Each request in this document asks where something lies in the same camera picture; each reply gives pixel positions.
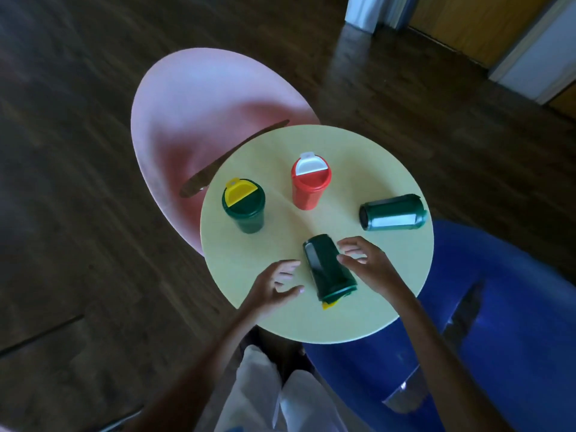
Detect person's right hand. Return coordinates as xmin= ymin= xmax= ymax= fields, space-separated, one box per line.
xmin=336 ymin=236 xmax=408 ymax=305

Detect person's left hand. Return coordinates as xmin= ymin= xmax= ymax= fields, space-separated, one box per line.
xmin=244 ymin=260 xmax=305 ymax=322

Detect person's right forearm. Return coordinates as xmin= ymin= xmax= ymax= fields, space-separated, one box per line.
xmin=391 ymin=290 xmax=514 ymax=432

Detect person's left forearm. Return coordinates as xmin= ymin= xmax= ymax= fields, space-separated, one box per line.
xmin=121 ymin=309 xmax=267 ymax=432

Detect green cup with yellow lid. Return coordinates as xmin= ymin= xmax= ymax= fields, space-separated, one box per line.
xmin=302 ymin=234 xmax=359 ymax=310
xmin=221 ymin=177 xmax=266 ymax=235

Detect red cup with white lid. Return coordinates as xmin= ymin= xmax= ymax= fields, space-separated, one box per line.
xmin=291 ymin=151 xmax=333 ymax=211

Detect white trousers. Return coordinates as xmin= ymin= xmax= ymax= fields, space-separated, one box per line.
xmin=214 ymin=345 xmax=350 ymax=432

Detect blue plastic chair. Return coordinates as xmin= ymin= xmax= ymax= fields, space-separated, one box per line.
xmin=302 ymin=219 xmax=576 ymax=432

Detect pink plastic chair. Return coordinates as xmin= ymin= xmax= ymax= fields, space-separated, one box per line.
xmin=130 ymin=48 xmax=321 ymax=257

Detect white curtain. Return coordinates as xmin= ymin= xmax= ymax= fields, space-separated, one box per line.
xmin=344 ymin=0 xmax=422 ymax=35

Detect wooden door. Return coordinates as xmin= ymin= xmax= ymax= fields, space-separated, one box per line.
xmin=409 ymin=0 xmax=559 ymax=69

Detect white door frame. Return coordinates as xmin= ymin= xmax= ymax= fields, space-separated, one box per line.
xmin=488 ymin=0 xmax=576 ymax=106

